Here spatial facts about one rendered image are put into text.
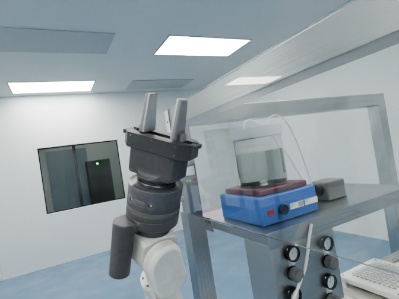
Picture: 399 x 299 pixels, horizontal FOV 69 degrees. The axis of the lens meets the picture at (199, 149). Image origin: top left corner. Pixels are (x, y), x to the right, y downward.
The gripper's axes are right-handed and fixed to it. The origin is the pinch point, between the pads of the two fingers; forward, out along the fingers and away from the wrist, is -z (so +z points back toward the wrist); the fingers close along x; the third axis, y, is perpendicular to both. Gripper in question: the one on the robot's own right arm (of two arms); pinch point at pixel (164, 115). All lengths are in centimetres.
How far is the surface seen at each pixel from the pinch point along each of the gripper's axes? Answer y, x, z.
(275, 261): 25.1, -19.7, 32.8
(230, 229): 35.0, -5.5, 34.7
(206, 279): 40, 0, 57
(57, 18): 165, 218, -33
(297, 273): 26, -25, 34
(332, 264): 35, -33, 34
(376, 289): 72, -54, 58
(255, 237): 28.0, -13.6, 30.4
